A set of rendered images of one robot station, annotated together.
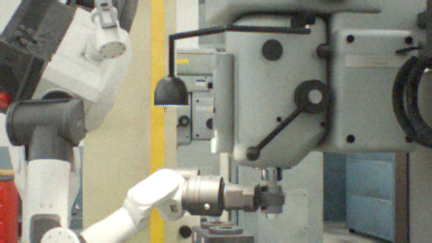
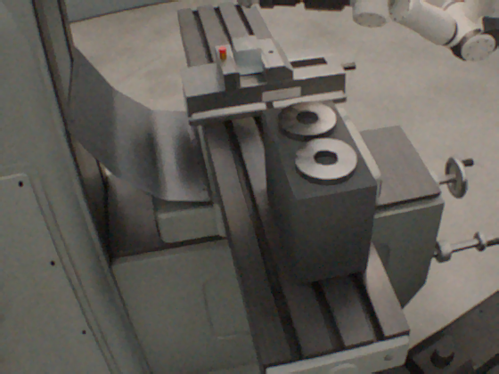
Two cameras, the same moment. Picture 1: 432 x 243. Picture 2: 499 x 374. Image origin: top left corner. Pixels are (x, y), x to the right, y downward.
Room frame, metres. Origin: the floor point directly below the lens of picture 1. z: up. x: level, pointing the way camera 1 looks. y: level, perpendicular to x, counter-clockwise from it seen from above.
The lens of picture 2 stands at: (2.57, -0.07, 1.68)
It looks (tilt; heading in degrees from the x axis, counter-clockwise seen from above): 42 degrees down; 185
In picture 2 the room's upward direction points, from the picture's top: 5 degrees counter-clockwise
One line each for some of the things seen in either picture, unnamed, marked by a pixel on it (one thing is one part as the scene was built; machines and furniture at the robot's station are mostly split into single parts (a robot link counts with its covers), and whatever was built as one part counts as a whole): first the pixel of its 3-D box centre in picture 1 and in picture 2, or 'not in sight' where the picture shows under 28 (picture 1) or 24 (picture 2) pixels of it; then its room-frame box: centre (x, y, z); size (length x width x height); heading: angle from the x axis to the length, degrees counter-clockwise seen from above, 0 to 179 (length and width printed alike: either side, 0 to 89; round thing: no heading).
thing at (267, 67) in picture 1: (273, 92); not in sight; (1.52, -0.13, 1.47); 0.21 x 0.19 x 0.32; 13
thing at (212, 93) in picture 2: not in sight; (262, 74); (1.45, -0.11, 0.99); 0.35 x 0.15 x 0.11; 103
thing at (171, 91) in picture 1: (171, 91); not in sight; (1.44, 0.09, 1.47); 0.07 x 0.07 x 0.06
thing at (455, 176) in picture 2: not in sight; (445, 179); (1.41, 0.36, 0.64); 0.16 x 0.12 x 0.12; 103
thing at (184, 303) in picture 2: not in sight; (274, 264); (1.51, -0.10, 0.44); 0.80 x 0.30 x 0.60; 103
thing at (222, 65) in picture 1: (222, 103); not in sight; (1.50, -0.02, 1.44); 0.04 x 0.04 x 0.21; 13
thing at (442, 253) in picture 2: not in sight; (467, 244); (1.54, 0.42, 0.52); 0.22 x 0.06 x 0.06; 103
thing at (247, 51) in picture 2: not in sight; (247, 54); (1.45, -0.14, 1.05); 0.06 x 0.05 x 0.06; 13
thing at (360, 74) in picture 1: (355, 94); not in sight; (1.56, -0.32, 1.47); 0.24 x 0.19 x 0.26; 13
